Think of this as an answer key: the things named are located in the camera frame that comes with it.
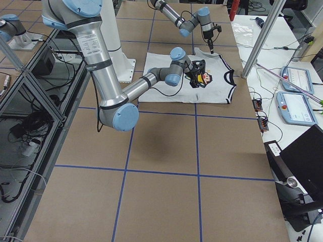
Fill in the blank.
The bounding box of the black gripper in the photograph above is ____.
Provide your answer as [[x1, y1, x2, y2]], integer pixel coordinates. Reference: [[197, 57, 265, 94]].
[[186, 60, 206, 86], [201, 22, 222, 54]]

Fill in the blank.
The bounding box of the grey cartoon print t-shirt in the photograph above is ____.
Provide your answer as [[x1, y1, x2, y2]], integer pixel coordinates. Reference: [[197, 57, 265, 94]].
[[139, 47, 236, 104]]

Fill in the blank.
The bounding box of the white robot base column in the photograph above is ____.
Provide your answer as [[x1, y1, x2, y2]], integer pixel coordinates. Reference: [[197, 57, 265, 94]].
[[100, 0, 136, 83]]

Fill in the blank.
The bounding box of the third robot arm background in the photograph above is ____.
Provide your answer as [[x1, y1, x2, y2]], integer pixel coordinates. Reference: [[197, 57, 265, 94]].
[[1, 14, 26, 42]]

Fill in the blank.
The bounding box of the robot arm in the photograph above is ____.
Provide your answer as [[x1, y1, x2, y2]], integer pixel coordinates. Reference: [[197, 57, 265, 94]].
[[41, 1, 198, 132], [147, 0, 222, 54]]

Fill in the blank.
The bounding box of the clear plastic bag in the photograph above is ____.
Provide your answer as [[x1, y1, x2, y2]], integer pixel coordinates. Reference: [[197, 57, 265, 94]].
[[231, 22, 253, 46]]

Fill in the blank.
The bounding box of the red fire extinguisher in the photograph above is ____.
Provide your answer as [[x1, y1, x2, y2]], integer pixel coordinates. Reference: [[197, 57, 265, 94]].
[[229, 0, 240, 21]]

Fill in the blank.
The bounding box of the far teach pendant tablet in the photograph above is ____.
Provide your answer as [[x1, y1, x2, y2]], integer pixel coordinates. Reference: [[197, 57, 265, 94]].
[[281, 66, 314, 94]]

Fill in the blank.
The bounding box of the teach pendant tablet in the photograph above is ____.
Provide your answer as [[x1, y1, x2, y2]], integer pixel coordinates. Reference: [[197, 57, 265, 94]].
[[281, 66, 314, 94], [276, 91, 318, 127]]

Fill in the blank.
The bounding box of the near teach pendant tablet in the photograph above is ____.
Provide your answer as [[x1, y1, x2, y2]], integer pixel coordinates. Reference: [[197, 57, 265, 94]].
[[276, 91, 318, 127]]

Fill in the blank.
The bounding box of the metal reacher grabber tool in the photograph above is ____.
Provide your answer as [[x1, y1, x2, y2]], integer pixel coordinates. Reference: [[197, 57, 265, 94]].
[[256, 63, 323, 106]]

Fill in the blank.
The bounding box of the aluminium frame post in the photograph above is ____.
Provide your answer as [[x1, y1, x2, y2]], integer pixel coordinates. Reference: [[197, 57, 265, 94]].
[[242, 0, 286, 79]]

